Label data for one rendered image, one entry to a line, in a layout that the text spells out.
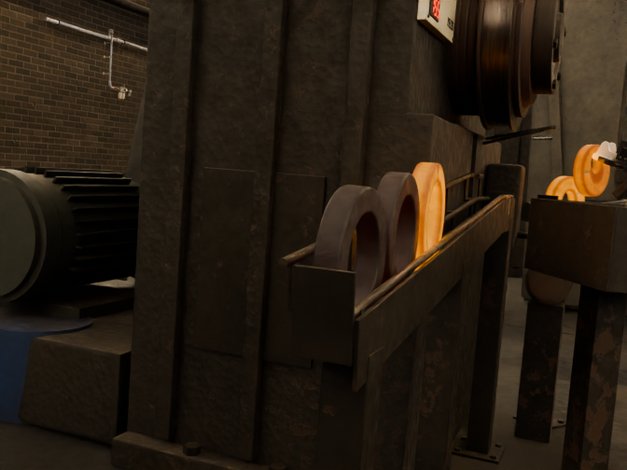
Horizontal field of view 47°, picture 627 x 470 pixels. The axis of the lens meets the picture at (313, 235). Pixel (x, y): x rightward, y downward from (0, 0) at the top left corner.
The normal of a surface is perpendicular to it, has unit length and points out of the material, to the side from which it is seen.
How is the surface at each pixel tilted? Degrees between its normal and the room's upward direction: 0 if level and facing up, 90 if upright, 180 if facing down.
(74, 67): 90
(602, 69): 90
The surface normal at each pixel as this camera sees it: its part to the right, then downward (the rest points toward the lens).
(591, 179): 0.63, 0.08
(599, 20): -0.59, 0.03
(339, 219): -0.26, -0.54
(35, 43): 0.92, 0.11
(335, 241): -0.33, -0.27
